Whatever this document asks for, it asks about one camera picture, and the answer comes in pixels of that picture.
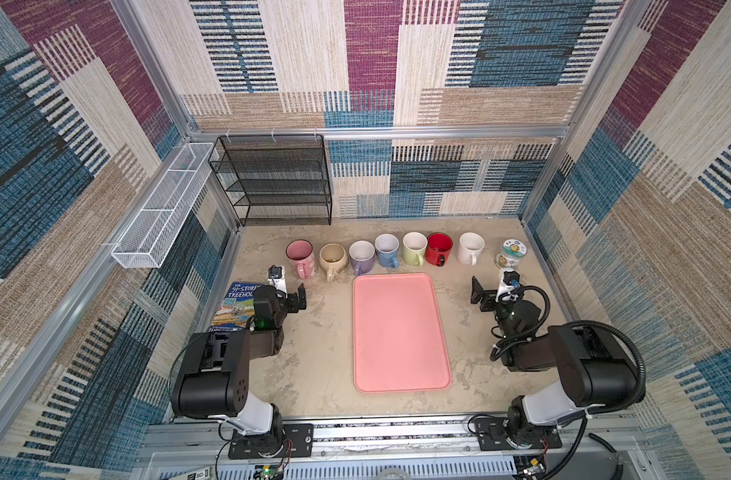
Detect black wire mesh shelf rack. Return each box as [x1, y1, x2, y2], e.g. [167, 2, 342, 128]
[209, 134, 332, 227]

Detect blue treehouse paperback book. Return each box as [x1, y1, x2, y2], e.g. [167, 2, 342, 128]
[207, 281, 260, 332]

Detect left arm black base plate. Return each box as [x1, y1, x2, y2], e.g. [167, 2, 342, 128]
[227, 423, 314, 461]

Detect pink plastic tray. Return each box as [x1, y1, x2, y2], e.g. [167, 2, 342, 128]
[352, 273, 451, 393]

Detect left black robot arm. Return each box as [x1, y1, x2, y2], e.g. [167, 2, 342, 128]
[170, 284, 307, 458]

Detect purple ceramic mug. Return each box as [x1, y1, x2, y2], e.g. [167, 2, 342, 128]
[348, 240, 377, 276]

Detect red ceramic mug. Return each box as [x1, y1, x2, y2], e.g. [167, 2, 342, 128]
[425, 232, 453, 267]

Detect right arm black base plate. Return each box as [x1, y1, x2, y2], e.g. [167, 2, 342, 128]
[467, 415, 563, 451]

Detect pink ghost pattern mug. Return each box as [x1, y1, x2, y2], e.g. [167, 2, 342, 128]
[285, 239, 317, 280]

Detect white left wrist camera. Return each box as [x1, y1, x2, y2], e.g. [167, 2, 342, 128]
[267, 265, 287, 293]

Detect blue dotted ceramic mug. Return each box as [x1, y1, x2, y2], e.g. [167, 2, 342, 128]
[375, 233, 401, 269]

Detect green lidded yogurt cup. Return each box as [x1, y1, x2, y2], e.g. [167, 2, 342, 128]
[497, 239, 529, 269]

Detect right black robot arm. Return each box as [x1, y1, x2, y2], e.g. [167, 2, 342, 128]
[467, 270, 647, 451]

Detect white wire mesh basket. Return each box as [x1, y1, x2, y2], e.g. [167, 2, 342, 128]
[111, 143, 214, 269]

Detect white ceramic mug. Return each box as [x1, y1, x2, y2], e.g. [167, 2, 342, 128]
[457, 232, 485, 266]

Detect light green ceramic mug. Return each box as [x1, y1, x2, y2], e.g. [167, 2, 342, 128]
[403, 232, 429, 266]

